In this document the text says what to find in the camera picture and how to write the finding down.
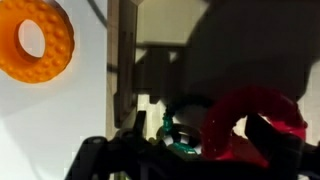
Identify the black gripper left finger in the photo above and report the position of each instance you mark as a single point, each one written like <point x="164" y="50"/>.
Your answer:
<point x="110" y="160"/>

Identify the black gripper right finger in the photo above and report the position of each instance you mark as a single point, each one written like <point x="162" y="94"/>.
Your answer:
<point x="286" y="156"/>

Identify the light wooden tray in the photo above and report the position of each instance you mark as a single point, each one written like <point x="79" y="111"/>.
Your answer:
<point x="126" y="50"/>

